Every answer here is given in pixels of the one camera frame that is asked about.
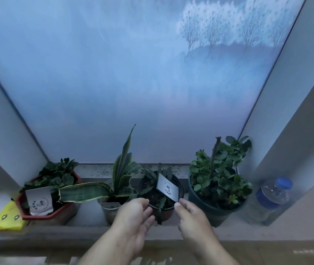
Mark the striped snake plant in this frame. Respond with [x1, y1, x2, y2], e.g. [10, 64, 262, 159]
[58, 124, 144, 204]

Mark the large white dotted label card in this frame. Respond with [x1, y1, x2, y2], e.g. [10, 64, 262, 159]
[25, 186, 54, 216]

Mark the person's left forearm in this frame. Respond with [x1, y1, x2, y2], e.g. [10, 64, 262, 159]
[77, 233, 132, 265]

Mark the small dark leafy plant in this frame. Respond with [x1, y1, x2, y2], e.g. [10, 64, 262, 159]
[139, 163, 180, 225]

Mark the bushy round-leaf green plant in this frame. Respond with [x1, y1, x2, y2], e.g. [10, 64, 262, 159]
[189, 136, 254, 211]

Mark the clear bottle with blue cap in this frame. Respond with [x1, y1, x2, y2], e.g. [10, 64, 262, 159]
[242, 177, 294, 225]

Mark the yellow plastic packet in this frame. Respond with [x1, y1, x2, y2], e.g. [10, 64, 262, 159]
[0, 201, 28, 231]

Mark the red hexagonal plant pot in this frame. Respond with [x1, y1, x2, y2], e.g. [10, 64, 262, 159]
[15, 170, 82, 221]

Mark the blue tree print window blind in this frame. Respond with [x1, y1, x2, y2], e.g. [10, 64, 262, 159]
[0, 0, 308, 166]

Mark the dark green plant pot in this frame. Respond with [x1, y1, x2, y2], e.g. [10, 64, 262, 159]
[188, 174, 249, 228]

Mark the silver metal plant pot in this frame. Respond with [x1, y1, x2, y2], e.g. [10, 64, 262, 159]
[97, 179, 144, 225]

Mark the person's right hand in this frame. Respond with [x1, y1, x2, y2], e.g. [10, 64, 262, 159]
[174, 198, 218, 247]

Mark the green succulent plant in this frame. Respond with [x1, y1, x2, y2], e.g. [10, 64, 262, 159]
[20, 158, 80, 197]

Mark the person's right forearm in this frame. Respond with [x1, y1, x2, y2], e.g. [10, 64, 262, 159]
[189, 237, 242, 265]

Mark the person's left hand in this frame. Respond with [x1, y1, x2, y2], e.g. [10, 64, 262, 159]
[109, 198, 156, 257]

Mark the white plant label card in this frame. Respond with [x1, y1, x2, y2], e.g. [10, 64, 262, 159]
[156, 173, 180, 202]

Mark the dark brown plastic plant pot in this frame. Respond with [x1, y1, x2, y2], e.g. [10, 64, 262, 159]
[140, 171, 184, 222]

